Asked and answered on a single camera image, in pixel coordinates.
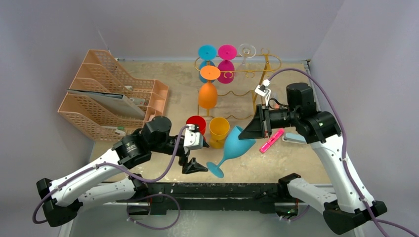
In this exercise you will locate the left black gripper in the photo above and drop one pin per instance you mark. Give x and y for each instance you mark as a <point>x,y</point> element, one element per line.
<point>192,166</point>

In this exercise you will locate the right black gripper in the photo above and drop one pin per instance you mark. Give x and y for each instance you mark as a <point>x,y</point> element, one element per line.
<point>262,120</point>

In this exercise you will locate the blue wine glass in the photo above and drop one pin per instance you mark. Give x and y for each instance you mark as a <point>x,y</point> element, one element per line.
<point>233,148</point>
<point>207,53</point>

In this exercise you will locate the yellow wine glass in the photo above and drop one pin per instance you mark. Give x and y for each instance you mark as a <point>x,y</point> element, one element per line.
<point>219,128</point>

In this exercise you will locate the red wine glass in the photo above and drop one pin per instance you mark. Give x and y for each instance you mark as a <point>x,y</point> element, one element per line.
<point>200,122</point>

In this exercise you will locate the orange wine glass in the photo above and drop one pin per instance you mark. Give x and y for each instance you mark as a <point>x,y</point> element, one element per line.
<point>207,96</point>

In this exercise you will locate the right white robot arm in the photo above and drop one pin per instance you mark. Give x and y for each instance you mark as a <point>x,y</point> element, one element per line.
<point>351,205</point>

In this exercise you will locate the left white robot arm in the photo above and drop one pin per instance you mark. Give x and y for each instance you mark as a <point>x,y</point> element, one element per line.
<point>109,177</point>

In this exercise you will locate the clear wine glass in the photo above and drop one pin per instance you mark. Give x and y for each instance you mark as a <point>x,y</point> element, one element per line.
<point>246,51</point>

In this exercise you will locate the magenta wine glass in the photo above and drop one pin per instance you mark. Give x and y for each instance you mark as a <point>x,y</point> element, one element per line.
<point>227,53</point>

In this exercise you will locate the pink highlighter marker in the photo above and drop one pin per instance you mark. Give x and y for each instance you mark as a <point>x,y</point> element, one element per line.
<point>271,140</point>

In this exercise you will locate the small orange-capped tube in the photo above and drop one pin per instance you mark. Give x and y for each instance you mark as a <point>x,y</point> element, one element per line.
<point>272,102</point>

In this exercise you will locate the light blue stapler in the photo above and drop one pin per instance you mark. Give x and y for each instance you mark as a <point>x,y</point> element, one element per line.
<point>293,138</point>

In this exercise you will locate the grey folder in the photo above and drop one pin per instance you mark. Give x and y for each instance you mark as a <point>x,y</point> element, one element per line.
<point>118,104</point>

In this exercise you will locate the peach plastic file organizer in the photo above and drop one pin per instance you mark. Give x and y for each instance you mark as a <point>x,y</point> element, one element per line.
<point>101,72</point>

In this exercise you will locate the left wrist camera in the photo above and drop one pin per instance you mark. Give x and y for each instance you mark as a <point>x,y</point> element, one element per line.
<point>192,138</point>

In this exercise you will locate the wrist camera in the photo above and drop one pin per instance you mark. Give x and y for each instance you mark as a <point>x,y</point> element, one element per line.
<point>263,91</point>
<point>192,138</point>

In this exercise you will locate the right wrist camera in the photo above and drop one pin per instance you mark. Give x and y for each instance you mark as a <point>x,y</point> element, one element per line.
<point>263,91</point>

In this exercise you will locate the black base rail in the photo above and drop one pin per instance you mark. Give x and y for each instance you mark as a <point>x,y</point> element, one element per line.
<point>265,198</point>

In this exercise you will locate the gold wire glass rack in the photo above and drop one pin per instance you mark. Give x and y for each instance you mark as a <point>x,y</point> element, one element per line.
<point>272,63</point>

